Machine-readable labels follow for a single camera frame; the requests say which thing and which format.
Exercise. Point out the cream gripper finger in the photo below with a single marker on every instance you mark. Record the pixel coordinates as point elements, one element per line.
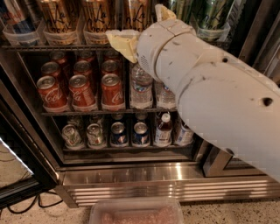
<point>163,13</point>
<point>125,42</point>

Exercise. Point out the fridge sliding glass door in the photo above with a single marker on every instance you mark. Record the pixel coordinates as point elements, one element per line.
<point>255,39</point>

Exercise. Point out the front right Coca-Cola can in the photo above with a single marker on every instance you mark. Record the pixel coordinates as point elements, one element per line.
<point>112,90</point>

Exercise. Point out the clear plastic bin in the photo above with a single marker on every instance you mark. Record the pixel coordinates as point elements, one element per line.
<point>152,210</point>

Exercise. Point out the iced tea bottle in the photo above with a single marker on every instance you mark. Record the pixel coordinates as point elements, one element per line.
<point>183,134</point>
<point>163,136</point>

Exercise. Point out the water bottle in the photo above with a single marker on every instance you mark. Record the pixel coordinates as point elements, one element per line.
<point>165,97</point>
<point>141,88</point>

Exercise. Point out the pepsi can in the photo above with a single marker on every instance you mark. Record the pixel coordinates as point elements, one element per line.
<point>118,133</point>
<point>140,134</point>

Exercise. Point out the front left water bottle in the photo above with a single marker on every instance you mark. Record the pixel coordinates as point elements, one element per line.
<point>141,88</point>

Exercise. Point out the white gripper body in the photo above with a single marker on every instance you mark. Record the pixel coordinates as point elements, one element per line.
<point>152,46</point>

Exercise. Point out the green LaCroix can left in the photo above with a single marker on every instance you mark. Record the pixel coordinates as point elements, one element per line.
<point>181,8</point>

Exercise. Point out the second row right Coca-Cola can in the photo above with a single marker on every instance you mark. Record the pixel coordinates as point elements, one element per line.
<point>109,67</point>

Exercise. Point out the blue red energy can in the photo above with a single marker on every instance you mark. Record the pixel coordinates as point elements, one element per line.
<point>15,14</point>

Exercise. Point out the front middle Coca-Cola can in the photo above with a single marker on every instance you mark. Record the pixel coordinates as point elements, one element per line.
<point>82,93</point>

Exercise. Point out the second row coca-cola can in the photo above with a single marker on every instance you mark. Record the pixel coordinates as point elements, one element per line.
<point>52,68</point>
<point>109,67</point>
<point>85,68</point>

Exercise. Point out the Pepsi can right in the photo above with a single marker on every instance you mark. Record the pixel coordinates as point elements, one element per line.
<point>140,134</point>

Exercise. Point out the middle wire shelf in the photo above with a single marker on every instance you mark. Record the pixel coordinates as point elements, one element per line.
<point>106,112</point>

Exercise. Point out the green soda can left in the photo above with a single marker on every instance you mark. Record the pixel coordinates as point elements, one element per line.
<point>71,136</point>

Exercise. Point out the iced tea bottle left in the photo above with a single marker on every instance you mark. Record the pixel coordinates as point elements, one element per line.
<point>163,136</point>

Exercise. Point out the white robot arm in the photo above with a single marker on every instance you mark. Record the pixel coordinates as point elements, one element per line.
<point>219,97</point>

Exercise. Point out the front middle water bottle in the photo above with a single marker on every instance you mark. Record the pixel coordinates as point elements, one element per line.
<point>165,97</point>

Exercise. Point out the green lacroix can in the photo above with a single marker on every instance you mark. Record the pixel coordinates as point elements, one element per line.
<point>213,14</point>
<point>181,8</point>

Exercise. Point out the wire shelf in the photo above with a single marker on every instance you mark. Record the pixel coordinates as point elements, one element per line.
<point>49,48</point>
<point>106,112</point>

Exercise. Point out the green soda can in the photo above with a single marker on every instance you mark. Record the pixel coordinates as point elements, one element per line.
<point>94,135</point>
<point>71,136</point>

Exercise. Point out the green soda can right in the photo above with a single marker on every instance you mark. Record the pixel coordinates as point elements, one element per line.
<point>94,135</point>

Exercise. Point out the steel fridge base grille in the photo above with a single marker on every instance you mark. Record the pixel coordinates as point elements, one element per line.
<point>84,186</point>

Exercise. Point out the second row middle Coca-Cola can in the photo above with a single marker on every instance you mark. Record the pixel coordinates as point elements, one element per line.
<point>85,68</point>

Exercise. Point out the front left Coca-Cola can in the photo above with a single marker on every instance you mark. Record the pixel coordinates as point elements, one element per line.
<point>51,93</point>

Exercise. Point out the iced tea bottle right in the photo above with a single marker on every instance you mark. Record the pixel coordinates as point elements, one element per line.
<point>183,134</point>

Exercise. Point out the top wire shelf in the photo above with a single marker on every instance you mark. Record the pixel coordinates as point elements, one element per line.
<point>49,48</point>

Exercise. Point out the orange lacroix can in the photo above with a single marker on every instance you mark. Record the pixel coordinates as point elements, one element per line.
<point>99,15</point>
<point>137,14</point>
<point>60,15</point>

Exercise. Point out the green LaCroix can right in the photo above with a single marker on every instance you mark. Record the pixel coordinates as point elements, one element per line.
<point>213,14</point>

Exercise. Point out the Pepsi can left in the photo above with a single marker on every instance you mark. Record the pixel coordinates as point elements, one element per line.
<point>118,133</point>

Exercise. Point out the second row left Coca-Cola can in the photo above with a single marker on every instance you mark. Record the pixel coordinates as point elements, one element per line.
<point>52,68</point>

